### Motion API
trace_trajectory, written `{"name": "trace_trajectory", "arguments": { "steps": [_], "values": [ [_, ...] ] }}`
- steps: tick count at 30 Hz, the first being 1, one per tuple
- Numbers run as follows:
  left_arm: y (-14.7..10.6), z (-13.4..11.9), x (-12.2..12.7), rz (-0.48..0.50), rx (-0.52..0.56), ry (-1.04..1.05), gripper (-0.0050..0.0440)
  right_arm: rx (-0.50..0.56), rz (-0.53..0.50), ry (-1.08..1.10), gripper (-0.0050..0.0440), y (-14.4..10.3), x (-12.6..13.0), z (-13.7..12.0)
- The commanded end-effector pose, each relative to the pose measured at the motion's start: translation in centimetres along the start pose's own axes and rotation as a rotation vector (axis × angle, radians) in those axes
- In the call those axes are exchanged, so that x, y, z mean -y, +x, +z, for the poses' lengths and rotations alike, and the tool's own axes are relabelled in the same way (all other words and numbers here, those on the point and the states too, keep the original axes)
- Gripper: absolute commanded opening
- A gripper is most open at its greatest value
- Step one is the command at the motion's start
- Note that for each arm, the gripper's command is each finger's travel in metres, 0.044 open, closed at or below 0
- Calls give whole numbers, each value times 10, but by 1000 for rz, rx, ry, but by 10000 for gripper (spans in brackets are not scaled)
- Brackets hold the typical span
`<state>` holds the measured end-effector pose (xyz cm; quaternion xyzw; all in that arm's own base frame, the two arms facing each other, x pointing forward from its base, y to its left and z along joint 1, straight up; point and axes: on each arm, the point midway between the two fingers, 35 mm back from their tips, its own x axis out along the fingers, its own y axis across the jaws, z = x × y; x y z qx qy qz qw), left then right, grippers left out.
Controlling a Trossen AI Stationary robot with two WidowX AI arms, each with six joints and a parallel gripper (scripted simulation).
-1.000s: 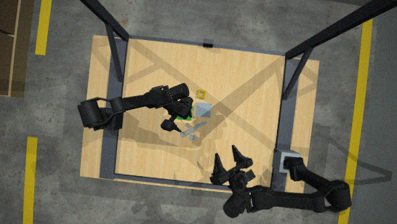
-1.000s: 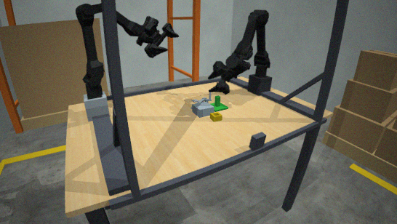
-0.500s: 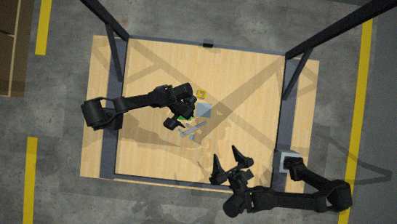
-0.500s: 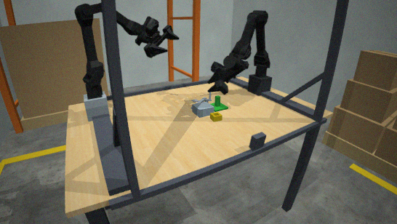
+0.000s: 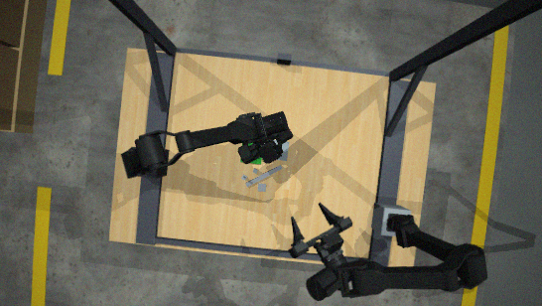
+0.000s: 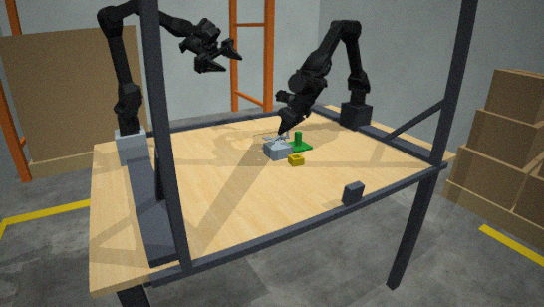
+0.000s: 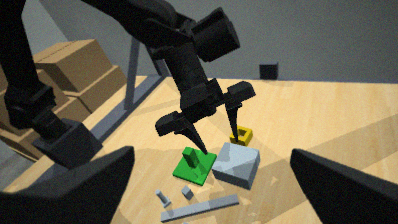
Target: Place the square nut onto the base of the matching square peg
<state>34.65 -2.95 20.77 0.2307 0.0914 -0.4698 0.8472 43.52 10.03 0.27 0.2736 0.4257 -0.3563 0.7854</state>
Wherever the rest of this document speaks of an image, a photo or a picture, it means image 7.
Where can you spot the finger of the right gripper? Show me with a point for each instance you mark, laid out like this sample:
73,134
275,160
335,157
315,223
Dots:
232,114
191,133

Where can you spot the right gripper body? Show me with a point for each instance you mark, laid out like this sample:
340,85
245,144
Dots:
175,121

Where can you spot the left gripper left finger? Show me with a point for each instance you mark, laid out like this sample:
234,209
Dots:
87,194

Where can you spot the yellow square nut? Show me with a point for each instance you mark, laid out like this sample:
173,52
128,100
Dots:
246,132

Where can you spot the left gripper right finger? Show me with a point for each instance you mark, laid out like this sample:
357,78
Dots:
340,194

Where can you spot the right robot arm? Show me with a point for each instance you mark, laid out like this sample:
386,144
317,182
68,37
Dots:
153,23

